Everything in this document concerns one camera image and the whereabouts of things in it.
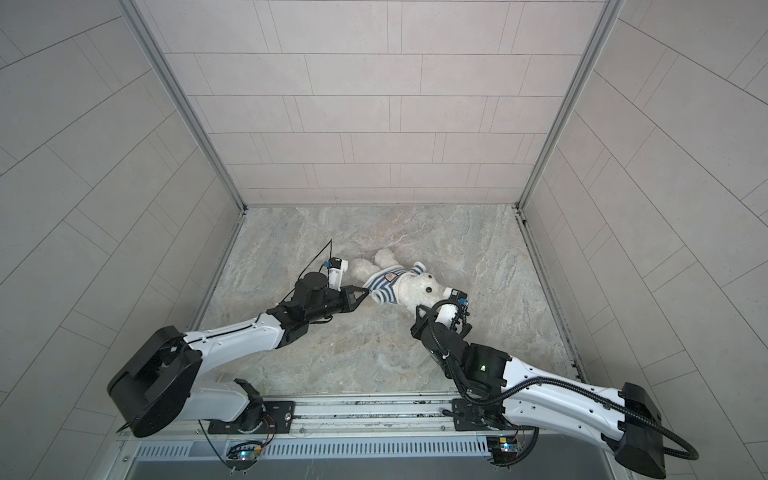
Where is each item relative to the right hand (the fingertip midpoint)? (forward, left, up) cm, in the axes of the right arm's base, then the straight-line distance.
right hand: (411, 312), depth 75 cm
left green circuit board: (-26, +40, -12) cm, 49 cm away
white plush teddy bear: (+7, +4, +2) cm, 8 cm away
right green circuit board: (-28, -19, -15) cm, 37 cm away
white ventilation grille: (-27, -4, -15) cm, 31 cm away
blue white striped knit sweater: (+8, +7, +2) cm, 11 cm away
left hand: (+8, +9, -2) cm, 12 cm away
